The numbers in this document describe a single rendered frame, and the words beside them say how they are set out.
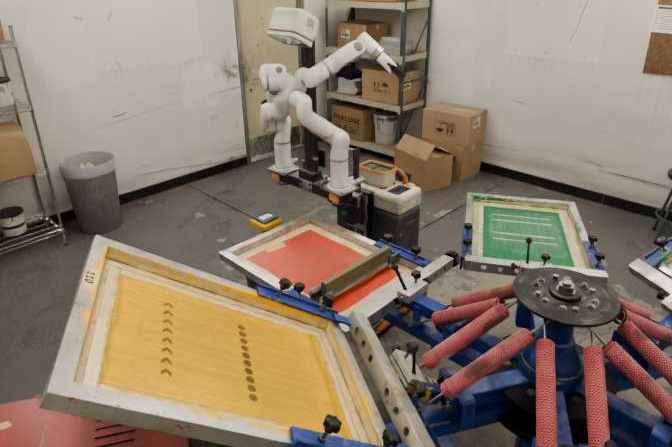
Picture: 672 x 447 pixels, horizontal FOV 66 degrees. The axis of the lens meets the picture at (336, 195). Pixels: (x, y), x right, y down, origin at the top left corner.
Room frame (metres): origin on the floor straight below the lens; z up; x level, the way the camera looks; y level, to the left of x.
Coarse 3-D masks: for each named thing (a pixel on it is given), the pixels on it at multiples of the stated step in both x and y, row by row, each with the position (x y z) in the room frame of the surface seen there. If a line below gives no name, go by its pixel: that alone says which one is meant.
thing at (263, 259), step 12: (264, 252) 2.15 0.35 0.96; (276, 252) 2.15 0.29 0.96; (288, 252) 2.15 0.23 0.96; (264, 264) 2.04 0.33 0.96; (276, 276) 1.94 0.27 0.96; (288, 276) 1.94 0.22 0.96; (324, 276) 1.94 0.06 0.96; (360, 288) 1.84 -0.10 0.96; (336, 300) 1.76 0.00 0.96; (348, 300) 1.76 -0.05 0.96
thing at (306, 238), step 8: (304, 232) 2.35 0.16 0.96; (312, 232) 2.35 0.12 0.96; (288, 240) 2.27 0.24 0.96; (296, 240) 2.27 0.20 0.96; (304, 240) 2.27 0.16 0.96; (312, 240) 2.27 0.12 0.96; (320, 240) 2.26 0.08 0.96; (328, 240) 2.26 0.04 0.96; (296, 248) 2.19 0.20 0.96; (336, 248) 2.18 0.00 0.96; (344, 248) 2.18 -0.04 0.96; (352, 256) 2.11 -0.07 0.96; (360, 256) 2.10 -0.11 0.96; (344, 264) 2.03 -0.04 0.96; (336, 272) 1.97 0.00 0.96; (376, 272) 1.96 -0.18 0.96; (384, 272) 1.96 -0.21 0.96; (392, 272) 1.96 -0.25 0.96; (400, 272) 1.96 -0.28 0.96; (368, 280) 1.90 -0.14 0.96; (376, 280) 1.90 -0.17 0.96; (384, 280) 1.90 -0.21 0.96; (368, 288) 1.84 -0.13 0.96; (376, 288) 1.84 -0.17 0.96
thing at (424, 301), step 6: (414, 300) 1.63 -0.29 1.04; (420, 300) 1.63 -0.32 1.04; (426, 300) 1.63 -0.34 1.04; (432, 300) 1.63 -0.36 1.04; (408, 306) 1.64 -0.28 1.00; (420, 306) 1.61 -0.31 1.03; (426, 306) 1.59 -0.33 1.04; (432, 306) 1.59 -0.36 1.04; (438, 306) 1.59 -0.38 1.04; (444, 306) 1.59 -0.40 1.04; (420, 312) 1.60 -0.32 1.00; (426, 312) 1.59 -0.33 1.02; (432, 312) 1.57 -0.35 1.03
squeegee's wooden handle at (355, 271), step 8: (384, 248) 1.99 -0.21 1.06; (368, 256) 1.93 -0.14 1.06; (376, 256) 1.94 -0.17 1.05; (384, 256) 1.98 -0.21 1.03; (352, 264) 1.87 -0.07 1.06; (360, 264) 1.87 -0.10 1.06; (368, 264) 1.90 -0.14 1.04; (376, 264) 1.94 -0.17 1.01; (344, 272) 1.80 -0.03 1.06; (352, 272) 1.83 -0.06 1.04; (360, 272) 1.86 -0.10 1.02; (368, 272) 1.90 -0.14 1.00; (328, 280) 1.75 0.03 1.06; (336, 280) 1.76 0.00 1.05; (344, 280) 1.79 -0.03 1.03; (352, 280) 1.83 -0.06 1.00; (328, 288) 1.73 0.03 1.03; (336, 288) 1.76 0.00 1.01
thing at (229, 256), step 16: (288, 224) 2.38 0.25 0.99; (304, 224) 2.43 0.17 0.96; (320, 224) 2.40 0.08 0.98; (336, 224) 2.37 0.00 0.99; (256, 240) 2.21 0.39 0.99; (352, 240) 2.24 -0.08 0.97; (368, 240) 2.20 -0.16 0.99; (224, 256) 2.06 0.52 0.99; (240, 272) 1.98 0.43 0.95; (256, 272) 1.92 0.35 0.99
